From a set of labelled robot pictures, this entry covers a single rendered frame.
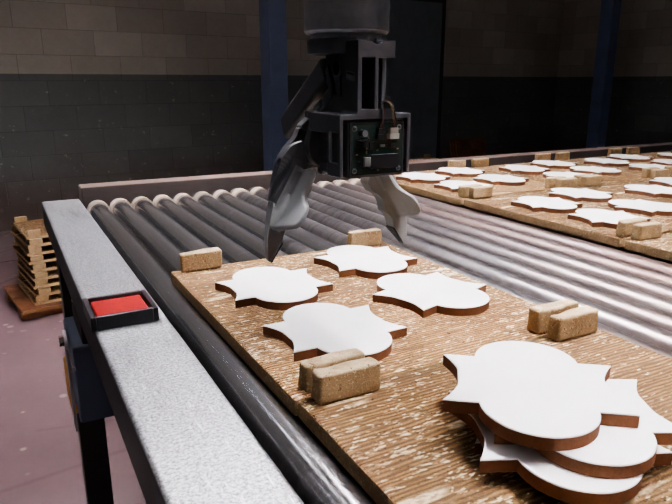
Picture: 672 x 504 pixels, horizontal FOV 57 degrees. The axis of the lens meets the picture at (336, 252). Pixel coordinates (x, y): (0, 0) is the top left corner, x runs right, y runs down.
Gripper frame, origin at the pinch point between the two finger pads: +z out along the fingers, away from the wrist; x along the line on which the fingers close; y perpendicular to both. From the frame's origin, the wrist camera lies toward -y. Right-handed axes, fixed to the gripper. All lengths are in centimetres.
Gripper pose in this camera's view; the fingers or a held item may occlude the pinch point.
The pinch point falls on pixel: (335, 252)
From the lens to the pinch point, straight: 61.7
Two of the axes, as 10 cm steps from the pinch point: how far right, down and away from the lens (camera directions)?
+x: 8.8, -1.3, 4.6
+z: 0.0, 9.6, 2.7
